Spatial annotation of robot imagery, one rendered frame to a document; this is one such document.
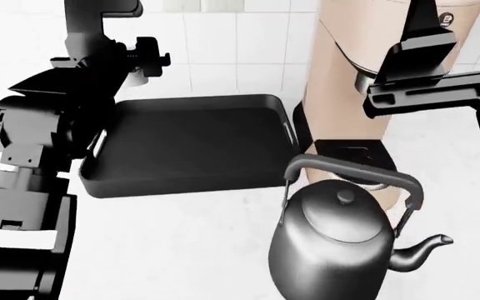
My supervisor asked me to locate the black rectangular serving tray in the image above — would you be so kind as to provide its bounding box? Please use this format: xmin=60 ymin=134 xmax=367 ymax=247
xmin=78 ymin=92 xmax=301 ymax=199

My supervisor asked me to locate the dark metal kettle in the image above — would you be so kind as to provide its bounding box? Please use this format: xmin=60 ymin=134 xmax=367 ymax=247
xmin=267 ymin=152 xmax=455 ymax=300

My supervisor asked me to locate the beige coffee machine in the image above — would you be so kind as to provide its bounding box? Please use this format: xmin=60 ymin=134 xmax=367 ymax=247
xmin=292 ymin=0 xmax=480 ymax=217

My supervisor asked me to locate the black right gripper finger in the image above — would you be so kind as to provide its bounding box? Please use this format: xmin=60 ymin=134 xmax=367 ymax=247
xmin=374 ymin=0 xmax=458 ymax=85

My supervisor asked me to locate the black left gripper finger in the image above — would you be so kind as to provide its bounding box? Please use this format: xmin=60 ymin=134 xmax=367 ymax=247
xmin=64 ymin=0 xmax=144 ymax=36

